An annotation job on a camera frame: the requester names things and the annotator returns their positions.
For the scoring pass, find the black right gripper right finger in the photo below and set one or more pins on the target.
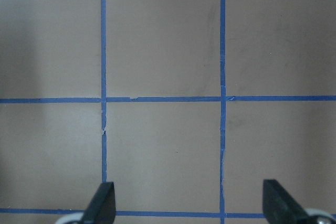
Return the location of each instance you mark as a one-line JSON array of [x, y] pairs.
[[279, 207]]

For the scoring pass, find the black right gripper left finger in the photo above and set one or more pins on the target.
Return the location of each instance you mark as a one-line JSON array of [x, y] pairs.
[[102, 208]]

